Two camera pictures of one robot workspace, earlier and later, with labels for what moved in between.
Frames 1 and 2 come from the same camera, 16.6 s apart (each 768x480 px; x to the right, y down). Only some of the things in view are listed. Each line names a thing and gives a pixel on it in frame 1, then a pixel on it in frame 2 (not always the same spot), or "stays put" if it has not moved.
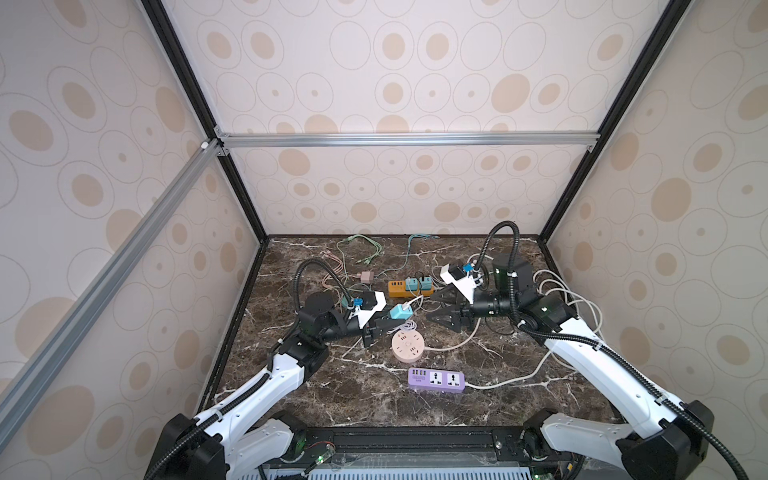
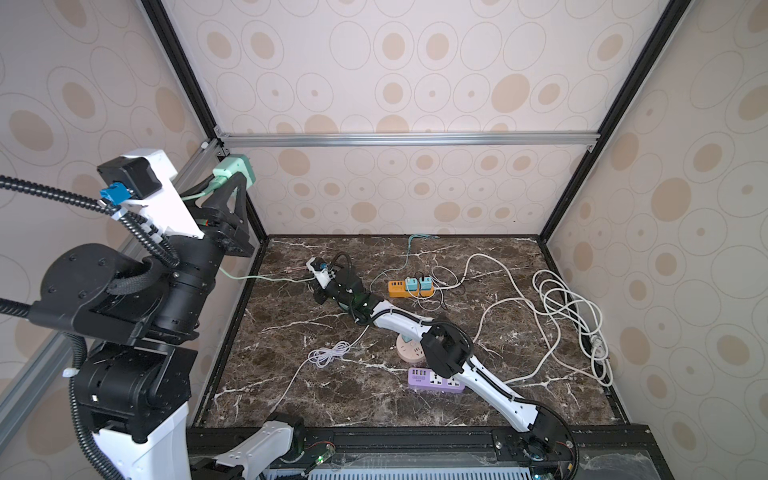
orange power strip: x=398 y=289 stays put
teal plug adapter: x=411 y=284 stays put
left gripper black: x=371 y=330 → x=226 y=206
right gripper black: x=456 y=314 → x=318 y=295
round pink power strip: x=407 y=346 stays put
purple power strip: x=419 y=378 stays put
